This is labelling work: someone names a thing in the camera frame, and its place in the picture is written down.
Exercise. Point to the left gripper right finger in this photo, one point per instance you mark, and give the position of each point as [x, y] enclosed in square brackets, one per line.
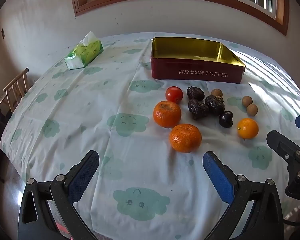
[265, 220]

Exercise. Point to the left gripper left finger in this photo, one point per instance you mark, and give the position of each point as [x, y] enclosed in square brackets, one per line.
[35, 217]

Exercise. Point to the brown longan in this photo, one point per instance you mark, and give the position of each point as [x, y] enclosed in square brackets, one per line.
[246, 101]
[252, 109]
[217, 92]

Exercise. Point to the small orange kumquat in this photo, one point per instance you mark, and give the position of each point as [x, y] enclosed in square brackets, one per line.
[247, 128]

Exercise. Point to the dark purple plum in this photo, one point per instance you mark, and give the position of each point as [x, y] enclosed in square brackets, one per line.
[225, 119]

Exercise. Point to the wrinkled dark fruit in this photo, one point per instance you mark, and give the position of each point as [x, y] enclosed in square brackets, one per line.
[198, 109]
[215, 104]
[195, 93]

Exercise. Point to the wrinkled dark fruit back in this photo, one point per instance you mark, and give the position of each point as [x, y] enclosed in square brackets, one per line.
[195, 93]

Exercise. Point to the large front mandarin orange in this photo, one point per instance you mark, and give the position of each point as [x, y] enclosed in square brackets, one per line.
[185, 138]

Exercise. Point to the blemished mandarin orange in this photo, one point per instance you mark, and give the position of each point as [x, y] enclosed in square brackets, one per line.
[167, 114]

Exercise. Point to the red cherry tomato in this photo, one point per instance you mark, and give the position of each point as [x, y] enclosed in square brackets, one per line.
[174, 94]

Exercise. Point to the cloud pattern tablecloth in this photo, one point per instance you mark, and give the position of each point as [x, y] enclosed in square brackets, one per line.
[143, 189]

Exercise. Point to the wooden chair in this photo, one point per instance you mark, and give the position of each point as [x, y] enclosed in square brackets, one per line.
[16, 90]

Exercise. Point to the green tissue pack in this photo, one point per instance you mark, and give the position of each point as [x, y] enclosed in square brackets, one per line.
[84, 53]

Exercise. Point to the red toffee tin box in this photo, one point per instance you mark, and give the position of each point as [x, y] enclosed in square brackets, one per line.
[185, 58]

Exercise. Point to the wall power outlet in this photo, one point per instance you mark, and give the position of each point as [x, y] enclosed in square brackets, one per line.
[2, 33]

